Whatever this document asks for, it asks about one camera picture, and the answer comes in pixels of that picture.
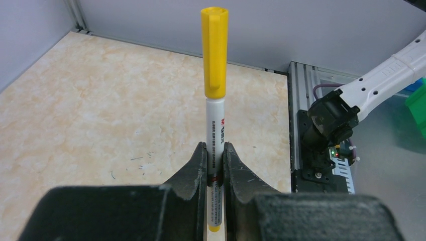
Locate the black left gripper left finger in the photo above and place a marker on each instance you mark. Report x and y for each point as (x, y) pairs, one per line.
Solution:
(174, 210)

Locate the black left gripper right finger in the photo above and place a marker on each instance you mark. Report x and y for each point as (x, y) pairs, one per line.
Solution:
(256, 211)

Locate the white rainbow marker pen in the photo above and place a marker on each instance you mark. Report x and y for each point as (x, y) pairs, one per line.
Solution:
(215, 145)

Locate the yellow pen cap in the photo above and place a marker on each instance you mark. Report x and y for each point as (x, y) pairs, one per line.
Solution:
(214, 34)

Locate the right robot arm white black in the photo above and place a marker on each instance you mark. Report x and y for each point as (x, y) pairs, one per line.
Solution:
(333, 117)

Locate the green plastic bin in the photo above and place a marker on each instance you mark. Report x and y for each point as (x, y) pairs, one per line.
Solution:
(416, 103)

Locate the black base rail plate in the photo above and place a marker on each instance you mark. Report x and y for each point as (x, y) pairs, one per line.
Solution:
(325, 172)

